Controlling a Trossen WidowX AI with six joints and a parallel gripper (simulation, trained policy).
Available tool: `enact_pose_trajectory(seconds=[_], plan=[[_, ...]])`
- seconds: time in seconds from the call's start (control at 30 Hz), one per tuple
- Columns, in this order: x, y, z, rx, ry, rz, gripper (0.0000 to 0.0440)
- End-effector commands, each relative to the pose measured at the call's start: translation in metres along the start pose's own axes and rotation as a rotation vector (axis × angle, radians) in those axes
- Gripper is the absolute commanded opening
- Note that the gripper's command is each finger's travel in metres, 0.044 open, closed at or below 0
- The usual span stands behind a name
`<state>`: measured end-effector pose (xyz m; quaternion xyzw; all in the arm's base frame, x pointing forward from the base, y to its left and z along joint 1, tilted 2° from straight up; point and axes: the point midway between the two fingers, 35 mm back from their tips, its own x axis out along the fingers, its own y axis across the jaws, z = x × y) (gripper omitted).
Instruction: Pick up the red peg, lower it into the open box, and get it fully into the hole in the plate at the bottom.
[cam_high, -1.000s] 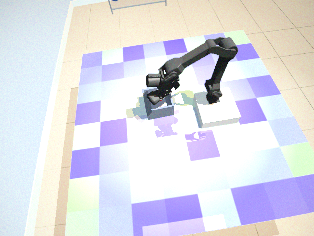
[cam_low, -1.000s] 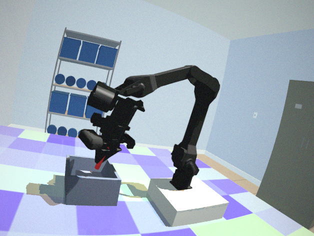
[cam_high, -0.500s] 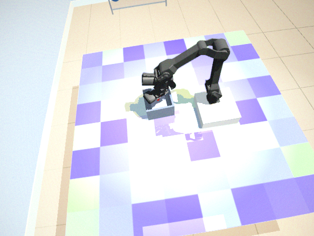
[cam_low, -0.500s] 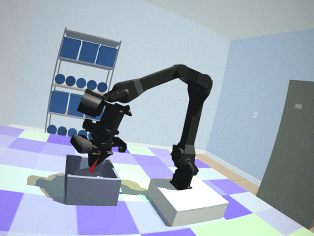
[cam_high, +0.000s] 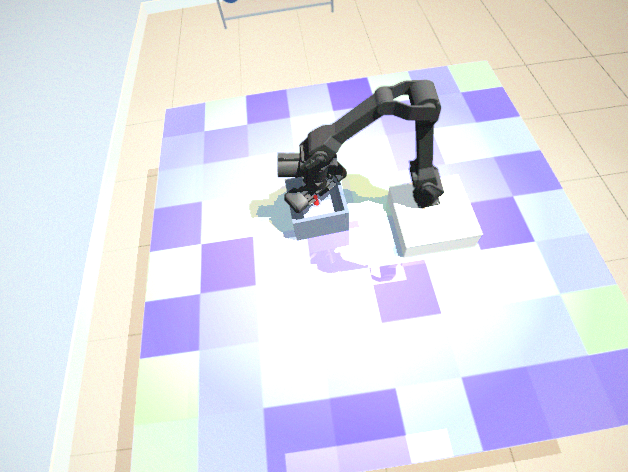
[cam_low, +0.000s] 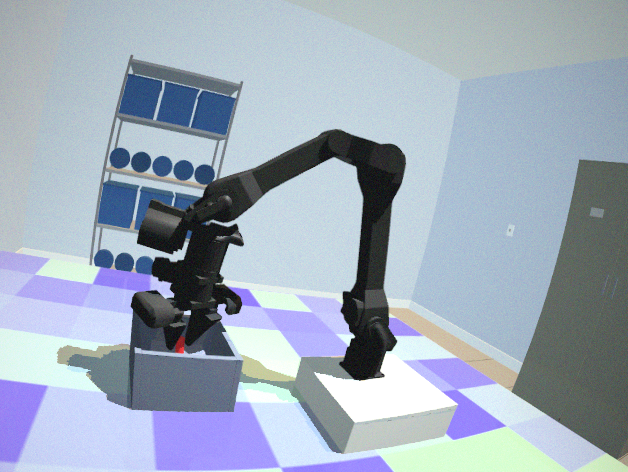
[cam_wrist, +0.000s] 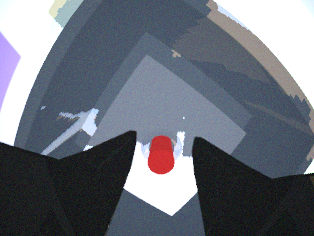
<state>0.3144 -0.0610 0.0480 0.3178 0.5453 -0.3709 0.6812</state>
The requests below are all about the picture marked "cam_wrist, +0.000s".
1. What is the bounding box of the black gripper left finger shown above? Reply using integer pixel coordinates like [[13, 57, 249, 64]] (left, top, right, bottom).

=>
[[0, 131, 137, 236]]

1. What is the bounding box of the dark grey open box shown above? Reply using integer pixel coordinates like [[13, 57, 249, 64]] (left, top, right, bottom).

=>
[[13, 0, 314, 236]]

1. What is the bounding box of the red peg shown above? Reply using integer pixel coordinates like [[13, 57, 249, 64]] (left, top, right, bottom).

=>
[[148, 137, 176, 175]]

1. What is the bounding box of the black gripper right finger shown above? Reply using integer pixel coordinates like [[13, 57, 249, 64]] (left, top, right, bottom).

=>
[[192, 137, 314, 236]]

